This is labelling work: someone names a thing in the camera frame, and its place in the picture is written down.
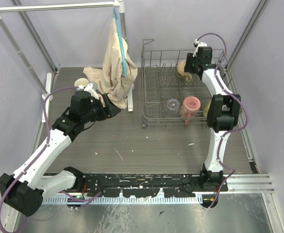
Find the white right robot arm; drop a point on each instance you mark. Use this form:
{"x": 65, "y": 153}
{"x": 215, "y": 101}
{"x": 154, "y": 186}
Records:
{"x": 222, "y": 114}

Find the yellow-green mug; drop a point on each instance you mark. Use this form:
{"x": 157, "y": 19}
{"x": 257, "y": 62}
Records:
{"x": 206, "y": 109}

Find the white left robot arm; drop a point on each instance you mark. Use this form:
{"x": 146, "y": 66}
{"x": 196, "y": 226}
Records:
{"x": 25, "y": 190}

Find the blue clothes hanger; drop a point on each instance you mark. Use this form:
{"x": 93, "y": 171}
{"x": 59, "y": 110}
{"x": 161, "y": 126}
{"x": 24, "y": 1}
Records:
{"x": 119, "y": 32}

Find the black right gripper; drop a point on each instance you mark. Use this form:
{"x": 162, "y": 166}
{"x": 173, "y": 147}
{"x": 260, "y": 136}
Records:
{"x": 189, "y": 58}

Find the beige cloth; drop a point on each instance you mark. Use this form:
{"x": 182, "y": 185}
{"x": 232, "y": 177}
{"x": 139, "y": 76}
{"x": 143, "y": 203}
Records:
{"x": 111, "y": 78}

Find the beige round mug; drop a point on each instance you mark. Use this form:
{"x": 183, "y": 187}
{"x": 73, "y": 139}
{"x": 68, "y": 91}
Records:
{"x": 180, "y": 70}

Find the white metal clothes rack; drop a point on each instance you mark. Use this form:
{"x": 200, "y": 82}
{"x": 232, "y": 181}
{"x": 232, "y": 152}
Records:
{"x": 23, "y": 66}

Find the light blue mug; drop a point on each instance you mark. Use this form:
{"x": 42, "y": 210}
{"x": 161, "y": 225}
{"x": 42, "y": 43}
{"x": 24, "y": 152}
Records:
{"x": 81, "y": 83}

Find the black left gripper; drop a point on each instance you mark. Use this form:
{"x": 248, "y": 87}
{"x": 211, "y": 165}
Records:
{"x": 107, "y": 107}

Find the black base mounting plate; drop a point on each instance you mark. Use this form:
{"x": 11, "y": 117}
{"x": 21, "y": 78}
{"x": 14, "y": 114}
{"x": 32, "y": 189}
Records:
{"x": 146, "y": 185}

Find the clear glass cup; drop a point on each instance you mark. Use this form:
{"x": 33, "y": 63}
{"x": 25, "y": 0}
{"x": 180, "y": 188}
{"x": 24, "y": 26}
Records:
{"x": 171, "y": 108}

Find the peach pink mug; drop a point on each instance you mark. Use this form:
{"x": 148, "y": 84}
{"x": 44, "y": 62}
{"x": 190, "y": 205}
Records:
{"x": 102, "y": 100}

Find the grey wire dish rack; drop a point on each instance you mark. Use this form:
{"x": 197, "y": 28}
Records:
{"x": 161, "y": 83}

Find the slotted cable duct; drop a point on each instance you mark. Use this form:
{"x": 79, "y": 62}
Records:
{"x": 159, "y": 199}

